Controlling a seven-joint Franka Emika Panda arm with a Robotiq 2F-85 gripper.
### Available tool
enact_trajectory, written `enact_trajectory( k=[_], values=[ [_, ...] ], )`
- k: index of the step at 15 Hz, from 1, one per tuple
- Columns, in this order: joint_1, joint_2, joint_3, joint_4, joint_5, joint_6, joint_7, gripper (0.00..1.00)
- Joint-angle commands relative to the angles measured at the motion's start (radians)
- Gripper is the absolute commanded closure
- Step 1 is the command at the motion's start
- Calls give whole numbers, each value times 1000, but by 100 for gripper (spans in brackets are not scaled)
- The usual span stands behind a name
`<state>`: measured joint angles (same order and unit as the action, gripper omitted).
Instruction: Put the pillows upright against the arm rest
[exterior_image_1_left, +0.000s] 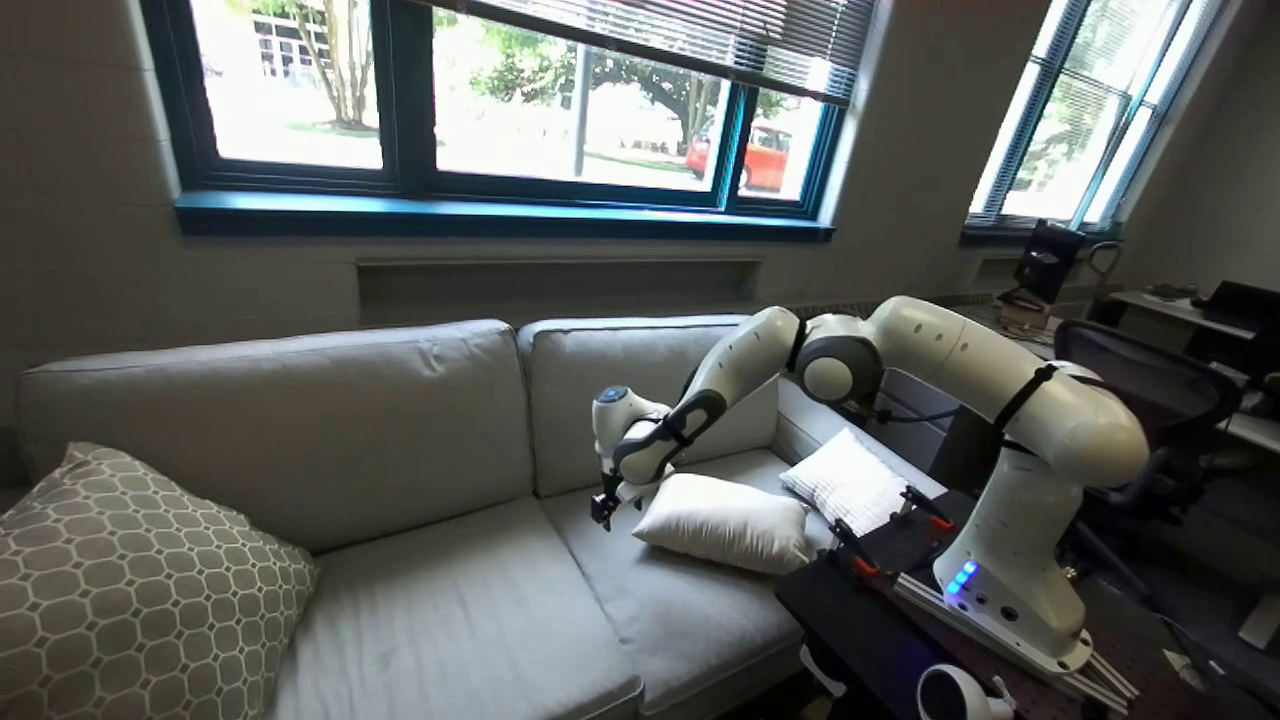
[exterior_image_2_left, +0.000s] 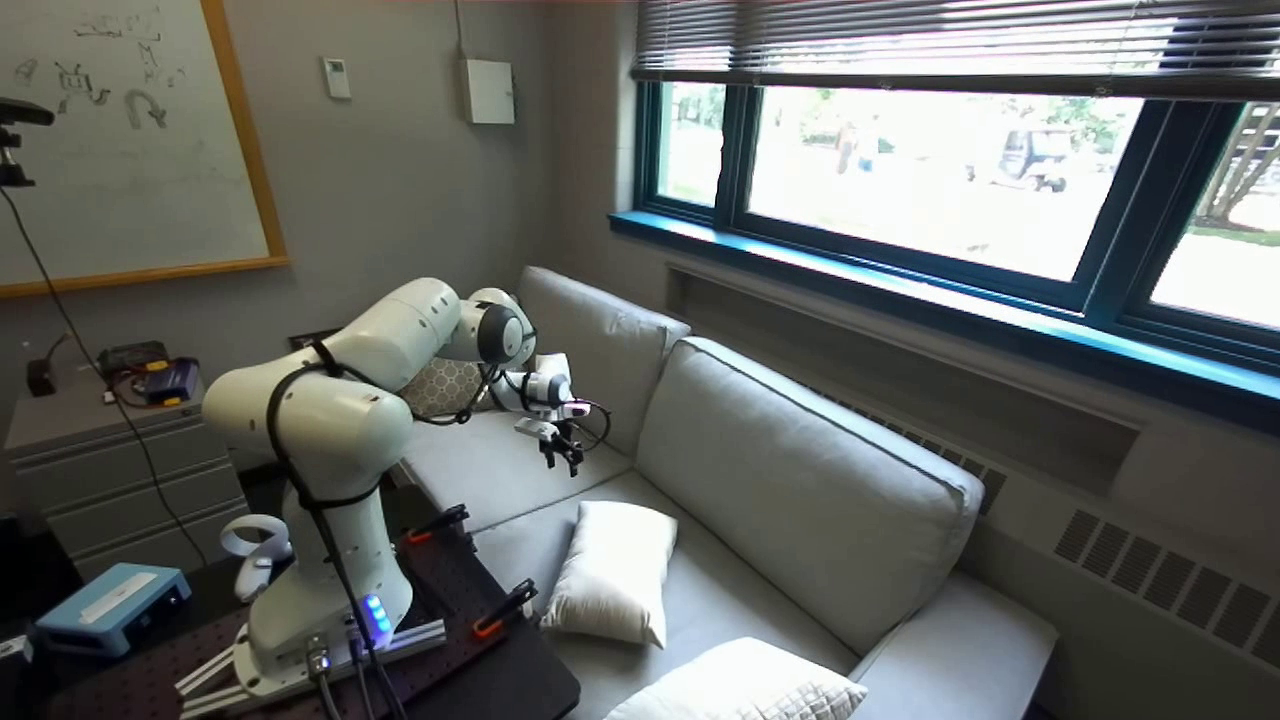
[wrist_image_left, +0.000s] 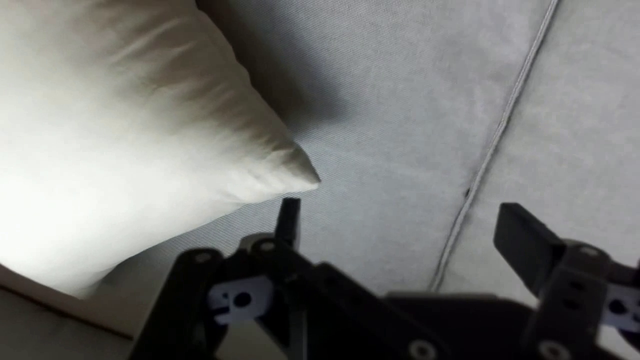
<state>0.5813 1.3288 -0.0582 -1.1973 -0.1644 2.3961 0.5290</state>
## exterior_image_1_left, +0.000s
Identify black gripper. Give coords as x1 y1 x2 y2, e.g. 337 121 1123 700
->
588 455 646 536

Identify plain white pillow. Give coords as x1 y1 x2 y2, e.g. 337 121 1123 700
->
628 468 818 580

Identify white ribbed pillow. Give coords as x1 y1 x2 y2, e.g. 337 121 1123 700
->
776 424 914 542

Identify grey sofa seat cushion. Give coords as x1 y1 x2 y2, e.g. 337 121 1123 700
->
535 443 840 720
267 494 646 720

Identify grey sofa back cushion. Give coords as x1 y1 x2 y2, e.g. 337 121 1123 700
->
10 317 540 560
512 312 790 505

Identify grey fabric sofa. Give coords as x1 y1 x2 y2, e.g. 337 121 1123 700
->
0 310 968 720

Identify orange black clamp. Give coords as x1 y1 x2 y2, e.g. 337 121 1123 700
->
896 484 958 542
827 511 891 583

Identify dark robot table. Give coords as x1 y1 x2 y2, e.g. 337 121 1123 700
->
776 490 1280 720

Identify white mug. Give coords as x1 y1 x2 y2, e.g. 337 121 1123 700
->
913 662 1022 720

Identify red car outside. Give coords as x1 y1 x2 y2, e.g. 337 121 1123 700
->
682 123 800 192

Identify teal framed window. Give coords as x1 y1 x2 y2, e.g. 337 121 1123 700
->
134 0 860 243

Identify beige lattice patterned pillow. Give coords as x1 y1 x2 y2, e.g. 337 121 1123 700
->
0 437 322 720

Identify dark window blinds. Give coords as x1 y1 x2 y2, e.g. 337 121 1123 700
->
437 0 881 103

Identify black device on sill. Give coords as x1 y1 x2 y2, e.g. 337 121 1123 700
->
1008 222 1091 304

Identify black office chair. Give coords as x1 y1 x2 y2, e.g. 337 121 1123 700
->
1049 317 1247 528

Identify white framed side window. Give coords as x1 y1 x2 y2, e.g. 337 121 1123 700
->
958 0 1247 250

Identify black desk monitor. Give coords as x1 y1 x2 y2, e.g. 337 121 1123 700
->
1195 277 1280 339

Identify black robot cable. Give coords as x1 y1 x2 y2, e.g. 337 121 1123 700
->
602 356 1073 464

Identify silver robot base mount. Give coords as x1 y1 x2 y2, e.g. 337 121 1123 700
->
889 570 1140 712

